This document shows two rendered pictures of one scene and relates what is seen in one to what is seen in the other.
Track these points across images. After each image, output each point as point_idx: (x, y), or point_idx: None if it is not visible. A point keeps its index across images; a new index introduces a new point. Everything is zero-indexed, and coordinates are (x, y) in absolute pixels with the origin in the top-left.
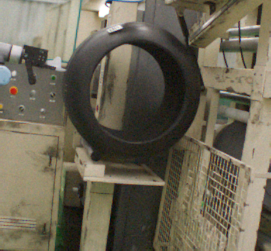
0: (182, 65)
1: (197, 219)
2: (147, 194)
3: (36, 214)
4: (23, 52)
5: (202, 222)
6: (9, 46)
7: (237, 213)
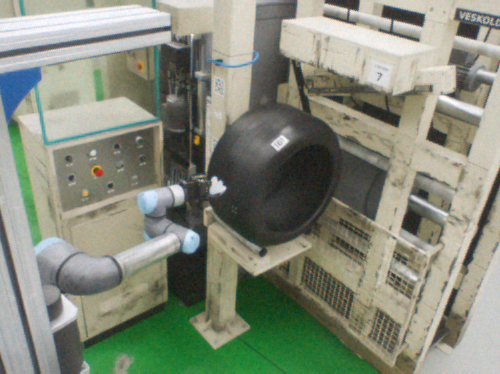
0: (333, 151)
1: (345, 267)
2: None
3: (147, 278)
4: (187, 193)
5: (354, 273)
6: (169, 193)
7: (408, 282)
